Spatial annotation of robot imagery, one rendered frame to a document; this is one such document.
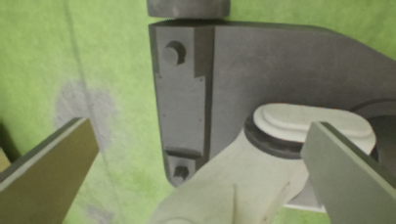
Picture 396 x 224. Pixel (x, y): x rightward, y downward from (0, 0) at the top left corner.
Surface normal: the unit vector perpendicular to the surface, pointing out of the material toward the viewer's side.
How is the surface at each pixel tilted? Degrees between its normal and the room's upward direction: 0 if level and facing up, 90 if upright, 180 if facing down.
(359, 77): 0
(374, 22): 0
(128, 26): 0
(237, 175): 90
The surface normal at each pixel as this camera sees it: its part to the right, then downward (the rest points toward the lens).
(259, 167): 0.00, -0.86
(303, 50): -0.22, 0.49
